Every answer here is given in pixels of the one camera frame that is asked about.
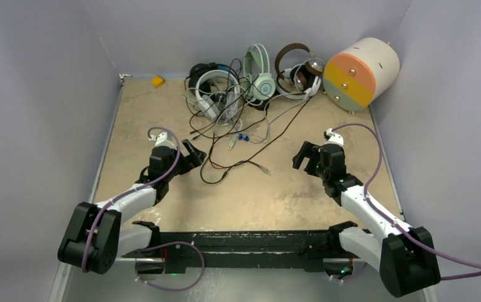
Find grey white headphone cable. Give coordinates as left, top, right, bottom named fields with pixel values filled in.
left=184, top=83, right=274, bottom=152

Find white grey headphones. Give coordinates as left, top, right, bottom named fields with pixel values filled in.
left=191, top=69, right=244, bottom=122

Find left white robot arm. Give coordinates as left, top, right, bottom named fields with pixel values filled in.
left=57, top=139, right=207, bottom=274

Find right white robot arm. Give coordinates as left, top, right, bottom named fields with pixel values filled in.
left=292, top=142, right=441, bottom=298

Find white black headphones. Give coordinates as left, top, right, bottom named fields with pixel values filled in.
left=276, top=62, right=322, bottom=100

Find brown headphones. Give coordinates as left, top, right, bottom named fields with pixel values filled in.
left=274, top=43, right=324, bottom=78

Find mint green headphones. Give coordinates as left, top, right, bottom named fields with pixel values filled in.
left=243, top=43, right=276, bottom=101

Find black blue headphones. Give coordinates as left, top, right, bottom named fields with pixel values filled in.
left=188, top=62, right=229, bottom=88

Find small yellow block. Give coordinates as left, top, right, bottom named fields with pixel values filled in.
left=151, top=75, right=165, bottom=87

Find round pastel drawer cabinet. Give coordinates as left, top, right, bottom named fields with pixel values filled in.
left=323, top=38, right=401, bottom=111

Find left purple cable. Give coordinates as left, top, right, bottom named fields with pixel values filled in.
left=80, top=126, right=206, bottom=293

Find purple cable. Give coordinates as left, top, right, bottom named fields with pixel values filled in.
left=328, top=122, right=481, bottom=284
left=80, top=126, right=206, bottom=293

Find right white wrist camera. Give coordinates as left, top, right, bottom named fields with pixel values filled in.
left=324, top=128, right=344, bottom=147

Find dark brown headphone cable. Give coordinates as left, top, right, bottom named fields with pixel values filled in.
left=199, top=98, right=312, bottom=185

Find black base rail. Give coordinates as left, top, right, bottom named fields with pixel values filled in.
left=122, top=221, right=356, bottom=274

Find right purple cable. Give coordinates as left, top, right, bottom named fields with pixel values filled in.
left=328, top=122, right=481, bottom=284

